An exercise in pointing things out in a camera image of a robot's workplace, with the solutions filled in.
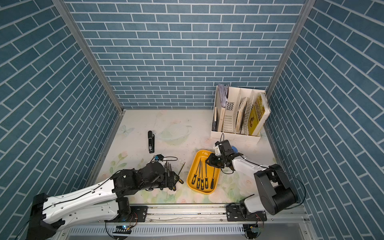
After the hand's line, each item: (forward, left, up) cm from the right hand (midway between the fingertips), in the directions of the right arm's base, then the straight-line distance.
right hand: (208, 162), depth 89 cm
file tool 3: (-10, -3, -2) cm, 11 cm away
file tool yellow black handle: (-8, +7, -2) cm, 11 cm away
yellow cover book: (+26, -30, +19) cm, 44 cm away
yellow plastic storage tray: (+4, +3, +2) cm, 5 cm away
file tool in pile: (-10, +2, -2) cm, 11 cm away
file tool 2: (-10, 0, -2) cm, 11 cm away
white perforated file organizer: (+26, -18, +15) cm, 36 cm away
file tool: (-11, +5, -2) cm, 12 cm away
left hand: (-17, +15, +10) cm, 24 cm away
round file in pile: (-18, +16, +18) cm, 30 cm away
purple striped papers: (+36, -7, +27) cm, 45 cm away
